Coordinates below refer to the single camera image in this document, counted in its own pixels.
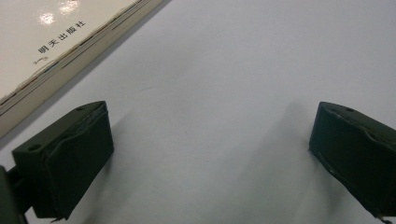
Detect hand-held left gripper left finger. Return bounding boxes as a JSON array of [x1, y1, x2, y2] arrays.
[[11, 100, 115, 220]]

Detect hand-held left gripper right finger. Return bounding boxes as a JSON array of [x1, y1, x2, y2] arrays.
[[308, 101, 396, 218]]

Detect white caterpillar picture book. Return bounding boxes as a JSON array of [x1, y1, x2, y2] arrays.
[[0, 0, 166, 138]]

